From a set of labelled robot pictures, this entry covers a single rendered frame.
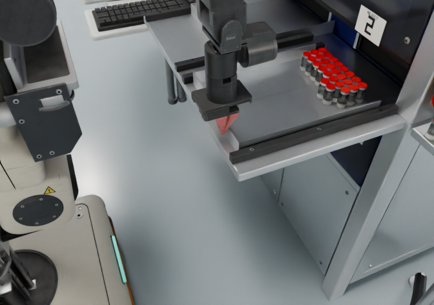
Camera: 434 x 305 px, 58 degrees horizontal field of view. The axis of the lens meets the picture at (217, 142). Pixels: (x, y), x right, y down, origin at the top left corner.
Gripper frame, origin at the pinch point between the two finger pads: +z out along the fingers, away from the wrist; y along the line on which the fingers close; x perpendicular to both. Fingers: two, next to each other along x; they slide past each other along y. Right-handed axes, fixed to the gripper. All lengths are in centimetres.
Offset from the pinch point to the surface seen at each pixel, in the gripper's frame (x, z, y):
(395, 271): -12, 91, 68
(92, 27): 72, 9, -16
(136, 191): 66, 89, -16
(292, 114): 0.4, 2.2, 17.1
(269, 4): 51, 2, 38
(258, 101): 7.4, 2.0, 12.3
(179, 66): 25.9, 0.2, -0.3
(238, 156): -8.0, 0.1, 0.1
